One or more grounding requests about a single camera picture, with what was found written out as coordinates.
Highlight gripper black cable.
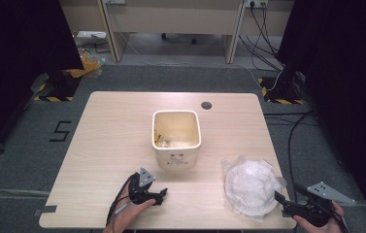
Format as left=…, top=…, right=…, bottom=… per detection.
left=330, top=206, right=349, bottom=233
left=105, top=172, right=139, bottom=227

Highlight small dark yellow scraps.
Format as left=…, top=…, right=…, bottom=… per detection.
left=153, top=129, right=174, bottom=149

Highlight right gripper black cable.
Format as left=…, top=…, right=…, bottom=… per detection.
left=330, top=206, right=349, bottom=233

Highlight cream square waste bin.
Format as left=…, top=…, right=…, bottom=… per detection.
left=151, top=109, right=203, bottom=172

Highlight flat white device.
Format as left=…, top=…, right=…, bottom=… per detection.
left=76, top=30, right=107, bottom=40

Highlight black floor cable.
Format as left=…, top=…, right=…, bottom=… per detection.
left=263, top=110, right=320, bottom=204

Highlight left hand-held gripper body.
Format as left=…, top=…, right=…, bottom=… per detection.
left=128, top=167, right=162, bottom=206

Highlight yellow plastic bag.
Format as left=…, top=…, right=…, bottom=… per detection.
left=64, top=48, right=107, bottom=79

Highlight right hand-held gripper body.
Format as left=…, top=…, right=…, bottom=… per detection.
left=282, top=181, right=356, bottom=228

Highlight white wall power outlet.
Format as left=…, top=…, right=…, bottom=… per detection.
left=245, top=0, right=269, bottom=9

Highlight grey tape strip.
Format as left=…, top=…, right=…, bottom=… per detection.
left=33, top=205, right=58, bottom=217

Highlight black power cable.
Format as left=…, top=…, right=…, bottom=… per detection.
left=260, top=2, right=281, bottom=56
left=249, top=2, right=284, bottom=72

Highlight beige office desk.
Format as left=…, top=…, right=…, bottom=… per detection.
left=58, top=0, right=295, bottom=65

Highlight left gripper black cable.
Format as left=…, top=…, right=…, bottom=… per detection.
left=105, top=172, right=139, bottom=227

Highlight black curtain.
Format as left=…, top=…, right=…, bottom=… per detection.
left=275, top=0, right=366, bottom=225
left=0, top=0, right=85, bottom=163

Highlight black hazard-striped stand base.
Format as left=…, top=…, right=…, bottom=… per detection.
left=32, top=72, right=83, bottom=103
left=257, top=71, right=305, bottom=106

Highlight clear plastic bag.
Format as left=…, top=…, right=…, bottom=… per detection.
left=220, top=154, right=287, bottom=223

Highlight person's right hand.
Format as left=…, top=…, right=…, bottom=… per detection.
left=293, top=201, right=349, bottom=233

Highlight person's left hand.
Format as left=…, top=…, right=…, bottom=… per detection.
left=104, top=185, right=156, bottom=233

